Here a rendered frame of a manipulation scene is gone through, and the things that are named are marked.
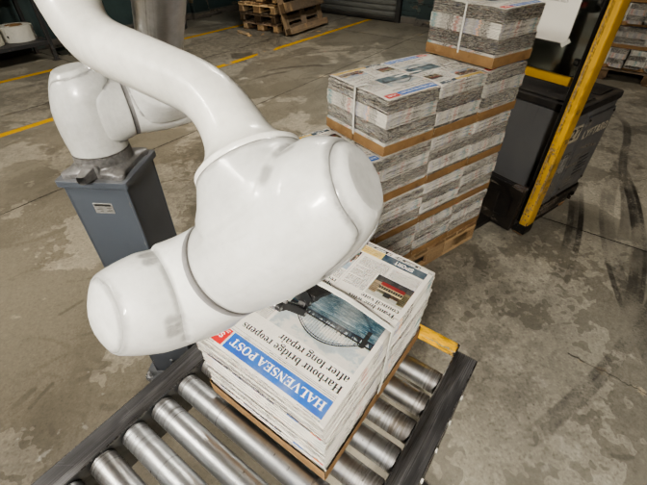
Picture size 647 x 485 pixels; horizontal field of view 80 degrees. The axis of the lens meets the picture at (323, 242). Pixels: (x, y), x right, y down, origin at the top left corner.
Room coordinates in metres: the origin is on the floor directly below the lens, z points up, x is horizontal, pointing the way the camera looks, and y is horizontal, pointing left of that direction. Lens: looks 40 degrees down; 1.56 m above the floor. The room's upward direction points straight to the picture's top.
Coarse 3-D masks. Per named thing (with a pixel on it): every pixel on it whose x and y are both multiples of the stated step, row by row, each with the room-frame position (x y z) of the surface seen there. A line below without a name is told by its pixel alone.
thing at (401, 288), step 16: (368, 256) 0.58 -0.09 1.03; (384, 256) 0.58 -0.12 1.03; (400, 256) 0.58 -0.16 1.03; (336, 272) 0.54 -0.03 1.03; (352, 272) 0.54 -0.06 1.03; (368, 272) 0.54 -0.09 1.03; (384, 272) 0.54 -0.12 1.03; (400, 272) 0.54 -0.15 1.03; (416, 272) 0.54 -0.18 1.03; (432, 272) 0.54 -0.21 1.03; (352, 288) 0.50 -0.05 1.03; (368, 288) 0.50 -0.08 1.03; (384, 288) 0.50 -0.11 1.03; (400, 288) 0.50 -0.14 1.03; (416, 288) 0.50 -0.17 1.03; (384, 304) 0.46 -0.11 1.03; (400, 304) 0.46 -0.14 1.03; (416, 304) 0.48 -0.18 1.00; (400, 320) 0.42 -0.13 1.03; (416, 320) 0.50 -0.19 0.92; (400, 336) 0.43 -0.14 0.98; (400, 352) 0.47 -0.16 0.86
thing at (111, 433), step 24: (192, 360) 0.49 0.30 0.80; (168, 384) 0.43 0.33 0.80; (120, 408) 0.38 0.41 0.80; (144, 408) 0.38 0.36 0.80; (96, 432) 0.33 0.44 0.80; (120, 432) 0.33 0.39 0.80; (72, 456) 0.29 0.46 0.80; (96, 456) 0.29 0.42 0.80; (48, 480) 0.25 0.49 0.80; (72, 480) 0.25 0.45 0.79; (96, 480) 0.27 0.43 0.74
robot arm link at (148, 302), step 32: (128, 256) 0.26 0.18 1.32; (160, 256) 0.26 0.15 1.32; (96, 288) 0.23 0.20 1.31; (128, 288) 0.22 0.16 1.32; (160, 288) 0.23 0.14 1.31; (192, 288) 0.23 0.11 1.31; (96, 320) 0.21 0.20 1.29; (128, 320) 0.20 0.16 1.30; (160, 320) 0.21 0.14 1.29; (192, 320) 0.22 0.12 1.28; (224, 320) 0.23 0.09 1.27; (128, 352) 0.19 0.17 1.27; (160, 352) 0.21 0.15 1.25
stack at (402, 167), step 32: (384, 160) 1.39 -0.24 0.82; (416, 160) 1.51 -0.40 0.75; (448, 160) 1.64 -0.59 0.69; (384, 192) 1.41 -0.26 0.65; (416, 192) 1.52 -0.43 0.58; (448, 192) 1.67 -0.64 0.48; (384, 224) 1.42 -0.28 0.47; (416, 224) 1.56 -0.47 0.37; (448, 224) 1.72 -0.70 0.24; (416, 256) 1.58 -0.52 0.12
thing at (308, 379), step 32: (256, 320) 0.42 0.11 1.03; (288, 320) 0.42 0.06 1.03; (320, 320) 0.42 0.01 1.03; (224, 352) 0.35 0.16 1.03; (256, 352) 0.35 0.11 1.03; (288, 352) 0.35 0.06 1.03; (320, 352) 0.35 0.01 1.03; (352, 352) 0.35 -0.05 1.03; (224, 384) 0.40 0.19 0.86; (256, 384) 0.32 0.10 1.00; (288, 384) 0.30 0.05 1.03; (320, 384) 0.30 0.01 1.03; (352, 384) 0.30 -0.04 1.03; (256, 416) 0.34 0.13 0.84; (288, 416) 0.28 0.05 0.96; (320, 416) 0.26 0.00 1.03; (352, 416) 0.32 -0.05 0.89; (320, 448) 0.25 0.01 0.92
